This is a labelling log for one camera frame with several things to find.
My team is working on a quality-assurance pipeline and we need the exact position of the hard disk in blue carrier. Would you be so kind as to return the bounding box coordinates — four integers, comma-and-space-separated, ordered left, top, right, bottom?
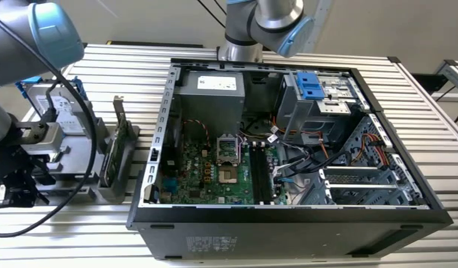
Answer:
15, 76, 89, 137

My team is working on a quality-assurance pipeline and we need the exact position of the green graphics card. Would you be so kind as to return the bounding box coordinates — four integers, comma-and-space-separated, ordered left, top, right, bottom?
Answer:
101, 94, 131, 188

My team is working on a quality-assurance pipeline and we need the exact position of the grey parts rack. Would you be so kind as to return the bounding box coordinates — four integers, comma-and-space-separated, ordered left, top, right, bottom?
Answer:
27, 100, 143, 206

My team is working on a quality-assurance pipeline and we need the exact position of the green motherboard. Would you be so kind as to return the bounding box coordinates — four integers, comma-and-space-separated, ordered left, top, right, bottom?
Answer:
157, 118, 290, 206

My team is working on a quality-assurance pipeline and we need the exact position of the grey power supply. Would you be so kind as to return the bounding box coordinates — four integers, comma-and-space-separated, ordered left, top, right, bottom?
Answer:
175, 69, 247, 140

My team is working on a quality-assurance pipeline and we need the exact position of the metal socket cover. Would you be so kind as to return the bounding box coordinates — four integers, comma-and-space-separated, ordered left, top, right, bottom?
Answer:
217, 133, 241, 166

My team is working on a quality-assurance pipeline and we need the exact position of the CPU socket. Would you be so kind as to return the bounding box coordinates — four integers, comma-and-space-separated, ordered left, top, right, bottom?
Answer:
217, 165, 241, 185

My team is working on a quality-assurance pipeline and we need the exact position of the black PC case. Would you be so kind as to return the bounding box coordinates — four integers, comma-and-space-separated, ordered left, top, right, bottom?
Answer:
126, 57, 455, 260

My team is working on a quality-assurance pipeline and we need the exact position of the grey metal disk bay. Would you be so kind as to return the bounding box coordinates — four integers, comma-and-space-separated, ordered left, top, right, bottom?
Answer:
321, 164, 422, 208

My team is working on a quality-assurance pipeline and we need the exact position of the small slatted metal table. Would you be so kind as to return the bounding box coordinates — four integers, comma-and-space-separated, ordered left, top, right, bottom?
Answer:
431, 59, 458, 102

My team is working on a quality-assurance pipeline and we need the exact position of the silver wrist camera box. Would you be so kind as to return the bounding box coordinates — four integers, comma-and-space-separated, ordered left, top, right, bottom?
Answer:
19, 122, 66, 154

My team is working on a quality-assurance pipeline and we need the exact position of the fan wire beige plug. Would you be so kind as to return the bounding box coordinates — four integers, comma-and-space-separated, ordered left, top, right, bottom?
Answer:
181, 119, 213, 157

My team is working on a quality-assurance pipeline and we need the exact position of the wire locking lever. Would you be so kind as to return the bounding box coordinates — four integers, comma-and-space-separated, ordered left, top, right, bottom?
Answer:
237, 135, 245, 167

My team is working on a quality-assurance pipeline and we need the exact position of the blue plastic drive bracket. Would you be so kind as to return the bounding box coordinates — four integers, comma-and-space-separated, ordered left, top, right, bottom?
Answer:
295, 71, 323, 101

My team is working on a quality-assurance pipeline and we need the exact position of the orange power wire bundle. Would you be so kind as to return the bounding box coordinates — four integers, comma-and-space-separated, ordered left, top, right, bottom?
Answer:
347, 133, 390, 171

